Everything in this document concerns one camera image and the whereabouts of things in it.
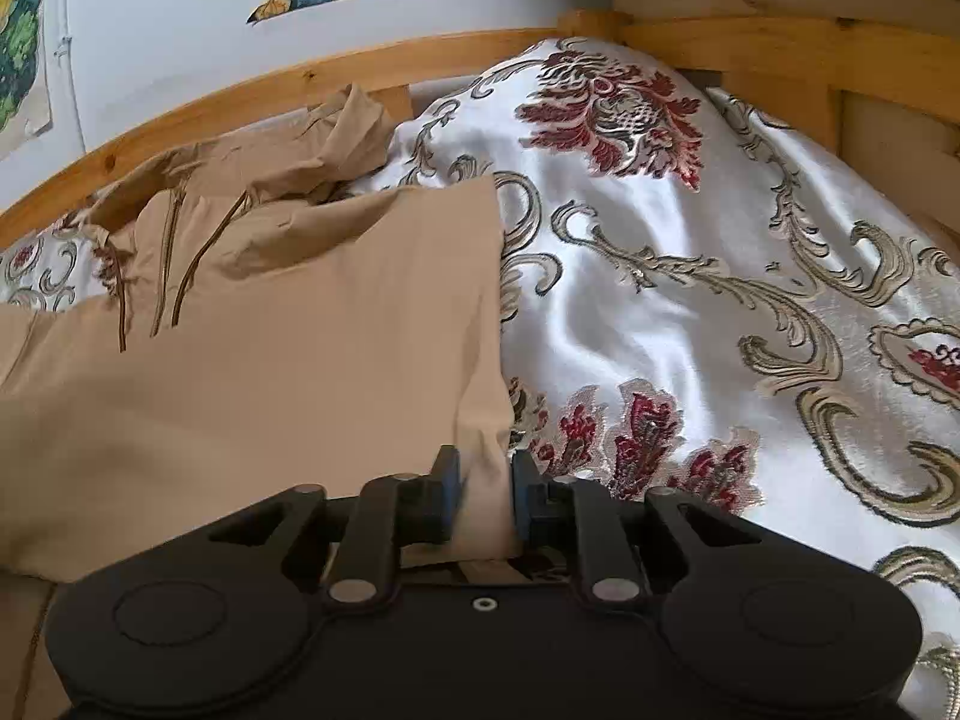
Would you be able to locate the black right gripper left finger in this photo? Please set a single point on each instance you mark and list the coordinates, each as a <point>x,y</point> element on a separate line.
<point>371,530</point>

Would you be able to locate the beige jacket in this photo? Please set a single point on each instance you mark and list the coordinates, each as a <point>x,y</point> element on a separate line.
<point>259,330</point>

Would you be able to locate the green landscape wall picture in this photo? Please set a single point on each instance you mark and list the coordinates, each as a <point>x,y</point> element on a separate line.
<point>25,97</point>

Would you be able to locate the white floral satin bedspread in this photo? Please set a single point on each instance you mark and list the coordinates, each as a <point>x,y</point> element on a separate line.
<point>692,296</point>

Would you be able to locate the wooden bed frame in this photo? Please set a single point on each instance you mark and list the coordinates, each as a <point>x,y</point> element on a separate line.
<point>898,65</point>

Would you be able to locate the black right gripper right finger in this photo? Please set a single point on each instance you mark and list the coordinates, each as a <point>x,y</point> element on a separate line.
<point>580,519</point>

